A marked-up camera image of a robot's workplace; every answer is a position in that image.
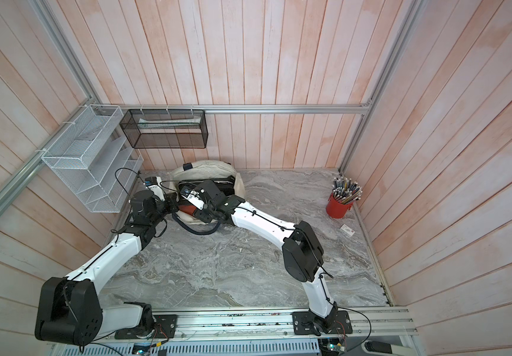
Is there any cream canvas tote bag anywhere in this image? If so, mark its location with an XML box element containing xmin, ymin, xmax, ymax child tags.
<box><xmin>163</xmin><ymin>160</ymin><xmax>246</xmax><ymax>236</ymax></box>

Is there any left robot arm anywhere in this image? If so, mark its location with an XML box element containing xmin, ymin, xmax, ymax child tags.
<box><xmin>34</xmin><ymin>187</ymin><xmax>177</xmax><ymax>347</ymax></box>

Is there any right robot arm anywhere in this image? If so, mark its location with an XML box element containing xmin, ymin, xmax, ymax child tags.
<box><xmin>180</xmin><ymin>179</ymin><xmax>338</xmax><ymax>336</ymax></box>

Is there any red pencil cup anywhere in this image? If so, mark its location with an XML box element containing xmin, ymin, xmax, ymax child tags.
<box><xmin>326</xmin><ymin>194</ymin><xmax>353</xmax><ymax>219</ymax></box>

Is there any bundle of pencils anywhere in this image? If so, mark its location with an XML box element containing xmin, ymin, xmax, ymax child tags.
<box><xmin>332</xmin><ymin>175</ymin><xmax>363</xmax><ymax>205</ymax></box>

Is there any small white card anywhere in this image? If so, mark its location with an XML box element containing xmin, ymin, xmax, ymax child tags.
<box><xmin>341</xmin><ymin>224</ymin><xmax>355</xmax><ymax>237</ymax></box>

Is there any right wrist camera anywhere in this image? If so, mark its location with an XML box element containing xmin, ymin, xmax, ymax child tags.
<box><xmin>180</xmin><ymin>187</ymin><xmax>205</xmax><ymax>210</ymax></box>

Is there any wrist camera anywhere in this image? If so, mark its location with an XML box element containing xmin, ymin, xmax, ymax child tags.
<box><xmin>180</xmin><ymin>187</ymin><xmax>205</xmax><ymax>210</ymax></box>
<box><xmin>143</xmin><ymin>176</ymin><xmax>165</xmax><ymax>201</ymax></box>

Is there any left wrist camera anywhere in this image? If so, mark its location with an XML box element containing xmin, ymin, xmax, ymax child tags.
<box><xmin>143</xmin><ymin>176</ymin><xmax>165</xmax><ymax>201</ymax></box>

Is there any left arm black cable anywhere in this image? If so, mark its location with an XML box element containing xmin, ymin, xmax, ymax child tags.
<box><xmin>113</xmin><ymin>167</ymin><xmax>150</xmax><ymax>197</ymax></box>

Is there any black mesh wall basket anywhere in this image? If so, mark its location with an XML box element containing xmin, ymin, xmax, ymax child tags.
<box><xmin>120</xmin><ymin>108</ymin><xmax>209</xmax><ymax>149</ymax></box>

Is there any white wire mesh shelf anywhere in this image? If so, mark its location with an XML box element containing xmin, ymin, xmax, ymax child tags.
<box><xmin>42</xmin><ymin>105</ymin><xmax>143</xmax><ymax>214</ymax></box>

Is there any horizontal aluminium frame bar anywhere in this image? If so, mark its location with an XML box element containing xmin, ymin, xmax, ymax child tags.
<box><xmin>90</xmin><ymin>103</ymin><xmax>370</xmax><ymax>115</ymax></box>

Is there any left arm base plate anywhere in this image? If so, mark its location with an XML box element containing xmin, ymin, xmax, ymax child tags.
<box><xmin>115</xmin><ymin>314</ymin><xmax>178</xmax><ymax>340</ymax></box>

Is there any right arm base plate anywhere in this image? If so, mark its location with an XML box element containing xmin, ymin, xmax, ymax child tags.
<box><xmin>292</xmin><ymin>310</ymin><xmax>352</xmax><ymax>337</ymax></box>

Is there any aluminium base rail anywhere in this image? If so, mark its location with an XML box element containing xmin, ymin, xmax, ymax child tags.
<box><xmin>46</xmin><ymin>306</ymin><xmax>419</xmax><ymax>356</ymax></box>

